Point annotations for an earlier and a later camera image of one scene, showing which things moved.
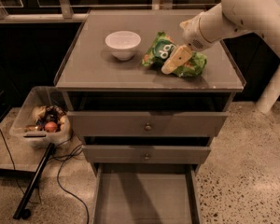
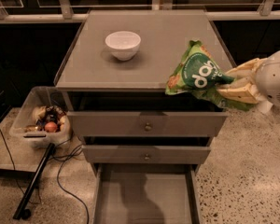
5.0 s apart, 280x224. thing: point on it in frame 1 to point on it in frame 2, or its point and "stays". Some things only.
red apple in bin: [50, 127] stays
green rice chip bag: [162, 47] to [198, 73]
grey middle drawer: [143, 154] stays
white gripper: [193, 35] to [274, 77]
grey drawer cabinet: [133, 117] stays
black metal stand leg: [21, 213] stays
